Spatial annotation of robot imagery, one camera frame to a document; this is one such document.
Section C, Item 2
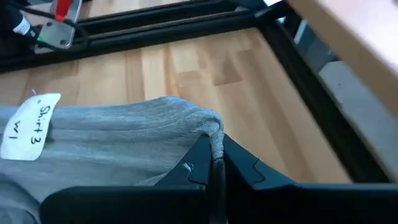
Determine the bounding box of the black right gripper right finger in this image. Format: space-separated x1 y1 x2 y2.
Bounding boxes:
223 134 398 224

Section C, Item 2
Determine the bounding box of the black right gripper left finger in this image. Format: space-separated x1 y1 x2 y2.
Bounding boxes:
39 134 214 224

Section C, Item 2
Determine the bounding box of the grey garment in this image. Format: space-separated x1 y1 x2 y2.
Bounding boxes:
0 95 225 224

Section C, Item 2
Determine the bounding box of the white handwritten garment tag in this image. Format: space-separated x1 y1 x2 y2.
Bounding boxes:
0 92 62 162

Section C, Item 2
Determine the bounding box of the light wooden desk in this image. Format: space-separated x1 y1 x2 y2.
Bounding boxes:
285 0 398 119

